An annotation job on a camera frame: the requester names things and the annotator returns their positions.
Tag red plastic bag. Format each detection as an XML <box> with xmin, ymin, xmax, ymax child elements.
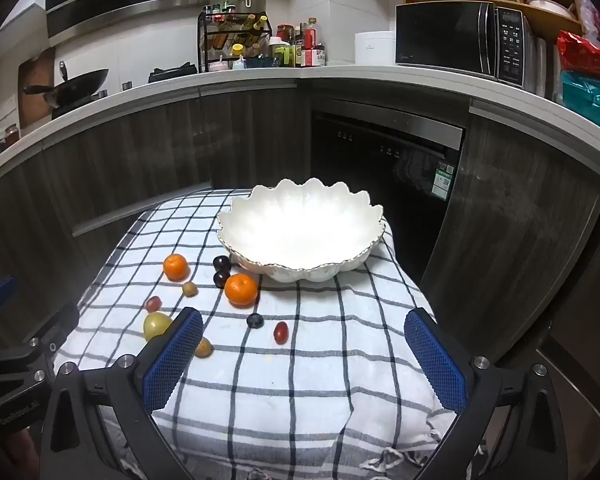
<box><xmin>556</xmin><ymin>30</ymin><xmax>600</xmax><ymax>81</ymax></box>

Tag black and white checked cloth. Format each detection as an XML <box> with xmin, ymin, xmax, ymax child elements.
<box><xmin>55</xmin><ymin>187</ymin><xmax>481</xmax><ymax>480</ymax></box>

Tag black wire spice rack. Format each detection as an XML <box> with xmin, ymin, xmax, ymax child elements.
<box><xmin>197</xmin><ymin>10</ymin><xmax>272</xmax><ymax>73</ymax></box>

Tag brown wooden board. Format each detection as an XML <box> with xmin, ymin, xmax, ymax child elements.
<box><xmin>17</xmin><ymin>47</ymin><xmax>57</xmax><ymax>131</ymax></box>

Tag cluster of condiment bottles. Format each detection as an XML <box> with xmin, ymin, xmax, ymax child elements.
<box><xmin>202</xmin><ymin>2</ymin><xmax>327</xmax><ymax>70</ymax></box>

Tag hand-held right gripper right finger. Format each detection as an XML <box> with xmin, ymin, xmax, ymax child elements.
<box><xmin>404</xmin><ymin>307</ymin><xmax>568</xmax><ymax>480</ymax></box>

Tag teal plastic bag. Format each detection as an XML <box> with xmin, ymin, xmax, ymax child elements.
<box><xmin>560</xmin><ymin>71</ymin><xmax>600</xmax><ymax>136</ymax></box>

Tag small orange tangerine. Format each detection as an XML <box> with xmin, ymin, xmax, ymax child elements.
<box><xmin>162</xmin><ymin>253</ymin><xmax>189</xmax><ymax>282</ymax></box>

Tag white boards beside microwave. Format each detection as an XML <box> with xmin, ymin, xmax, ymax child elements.
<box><xmin>532</xmin><ymin>35</ymin><xmax>561</xmax><ymax>101</ymax></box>

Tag white rice cooker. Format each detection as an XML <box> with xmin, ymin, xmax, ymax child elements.
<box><xmin>355</xmin><ymin>31</ymin><xmax>397</xmax><ymax>66</ymax></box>

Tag black microwave oven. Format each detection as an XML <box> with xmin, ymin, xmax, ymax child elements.
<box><xmin>395</xmin><ymin>1</ymin><xmax>536</xmax><ymax>92</ymax></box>

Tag large orange tangerine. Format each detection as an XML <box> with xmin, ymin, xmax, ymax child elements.
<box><xmin>224</xmin><ymin>273</ymin><xmax>259</xmax><ymax>308</ymax></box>

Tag dark wood kitchen cabinets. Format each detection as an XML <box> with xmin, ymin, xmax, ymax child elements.
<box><xmin>0</xmin><ymin>67</ymin><xmax>600</xmax><ymax>376</ymax></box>

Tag white scalloped ceramic bowl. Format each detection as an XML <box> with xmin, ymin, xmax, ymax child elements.
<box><xmin>216</xmin><ymin>177</ymin><xmax>386</xmax><ymax>283</ymax></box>

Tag black built-in dishwasher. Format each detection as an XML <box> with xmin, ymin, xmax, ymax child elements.
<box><xmin>310</xmin><ymin>99</ymin><xmax>466</xmax><ymax>286</ymax></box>

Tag black wok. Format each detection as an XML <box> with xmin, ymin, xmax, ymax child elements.
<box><xmin>22</xmin><ymin>61</ymin><xmax>110</xmax><ymax>111</ymax></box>

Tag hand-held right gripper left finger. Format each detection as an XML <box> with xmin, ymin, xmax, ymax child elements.
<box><xmin>40</xmin><ymin>306</ymin><xmax>204</xmax><ymax>480</ymax></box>

